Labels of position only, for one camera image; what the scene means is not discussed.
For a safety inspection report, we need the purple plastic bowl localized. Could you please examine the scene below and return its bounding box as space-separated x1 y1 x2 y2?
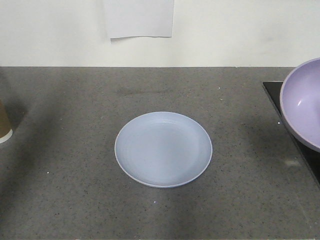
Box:
279 58 320 152

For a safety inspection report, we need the light blue plate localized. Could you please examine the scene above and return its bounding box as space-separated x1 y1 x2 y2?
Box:
114 111 213 188

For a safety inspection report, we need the brown paper cup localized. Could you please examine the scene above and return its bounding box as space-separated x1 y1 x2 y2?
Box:
0 102 13 144

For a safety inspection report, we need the white paper sheet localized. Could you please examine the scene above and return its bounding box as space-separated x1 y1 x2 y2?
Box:
103 0 175 39

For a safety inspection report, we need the black induction cooktop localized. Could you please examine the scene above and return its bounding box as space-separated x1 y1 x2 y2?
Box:
261 81 320 196

